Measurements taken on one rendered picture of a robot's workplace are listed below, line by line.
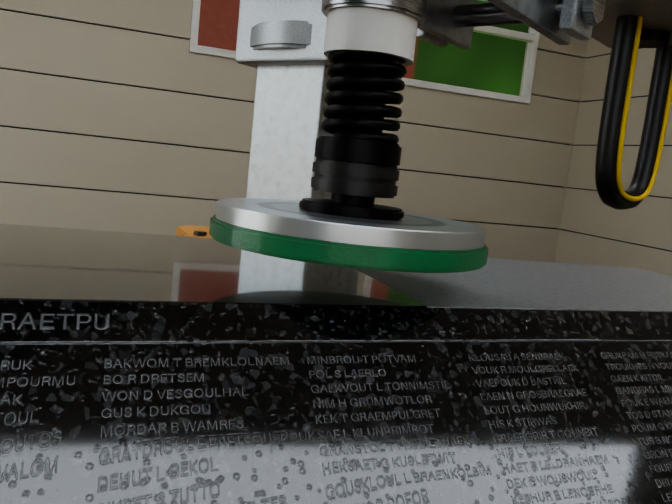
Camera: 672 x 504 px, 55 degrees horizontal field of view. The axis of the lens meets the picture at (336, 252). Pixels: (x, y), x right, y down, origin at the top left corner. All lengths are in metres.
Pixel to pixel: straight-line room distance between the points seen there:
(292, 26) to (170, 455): 1.04
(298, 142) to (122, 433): 1.01
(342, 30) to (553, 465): 0.34
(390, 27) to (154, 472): 0.34
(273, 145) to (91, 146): 5.23
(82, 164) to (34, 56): 1.02
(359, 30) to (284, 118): 0.88
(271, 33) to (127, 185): 5.30
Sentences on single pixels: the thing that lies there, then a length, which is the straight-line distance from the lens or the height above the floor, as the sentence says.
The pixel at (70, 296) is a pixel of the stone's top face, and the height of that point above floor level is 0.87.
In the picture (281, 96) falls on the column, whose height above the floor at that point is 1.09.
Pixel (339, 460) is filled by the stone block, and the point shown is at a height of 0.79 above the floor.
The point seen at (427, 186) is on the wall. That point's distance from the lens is 7.29.
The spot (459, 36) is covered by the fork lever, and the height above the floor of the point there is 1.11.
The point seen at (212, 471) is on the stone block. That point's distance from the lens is 0.38.
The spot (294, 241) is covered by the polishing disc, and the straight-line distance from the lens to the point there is 0.42.
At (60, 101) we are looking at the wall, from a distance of 6.58.
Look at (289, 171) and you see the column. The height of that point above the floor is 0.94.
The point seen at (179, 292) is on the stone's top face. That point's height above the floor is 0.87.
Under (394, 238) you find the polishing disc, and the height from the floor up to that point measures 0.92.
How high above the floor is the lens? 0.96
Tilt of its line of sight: 8 degrees down
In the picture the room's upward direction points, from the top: 6 degrees clockwise
